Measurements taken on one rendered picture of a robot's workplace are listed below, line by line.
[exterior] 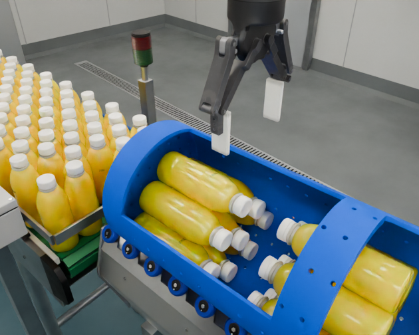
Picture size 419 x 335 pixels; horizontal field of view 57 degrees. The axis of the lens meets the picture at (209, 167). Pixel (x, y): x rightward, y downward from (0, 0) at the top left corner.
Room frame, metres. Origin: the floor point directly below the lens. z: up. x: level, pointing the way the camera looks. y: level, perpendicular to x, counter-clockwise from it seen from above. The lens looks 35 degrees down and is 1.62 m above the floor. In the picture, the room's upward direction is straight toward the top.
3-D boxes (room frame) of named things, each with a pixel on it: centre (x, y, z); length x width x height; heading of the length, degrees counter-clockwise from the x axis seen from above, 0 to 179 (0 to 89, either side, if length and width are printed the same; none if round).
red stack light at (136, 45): (1.26, 0.22, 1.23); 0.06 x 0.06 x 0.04
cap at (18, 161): (0.77, 0.46, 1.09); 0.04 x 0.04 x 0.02
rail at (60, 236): (0.78, 0.23, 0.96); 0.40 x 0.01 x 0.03; 139
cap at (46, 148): (0.82, 0.41, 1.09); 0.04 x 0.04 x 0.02
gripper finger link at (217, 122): (0.47, 0.00, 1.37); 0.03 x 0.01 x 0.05; 139
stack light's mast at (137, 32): (1.26, 0.22, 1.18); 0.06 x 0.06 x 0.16
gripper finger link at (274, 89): (0.59, -0.10, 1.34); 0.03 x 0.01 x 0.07; 49
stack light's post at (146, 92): (1.26, 0.22, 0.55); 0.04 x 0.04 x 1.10; 49
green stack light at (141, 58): (1.26, 0.22, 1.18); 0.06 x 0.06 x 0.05
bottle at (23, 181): (0.77, 0.46, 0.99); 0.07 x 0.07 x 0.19
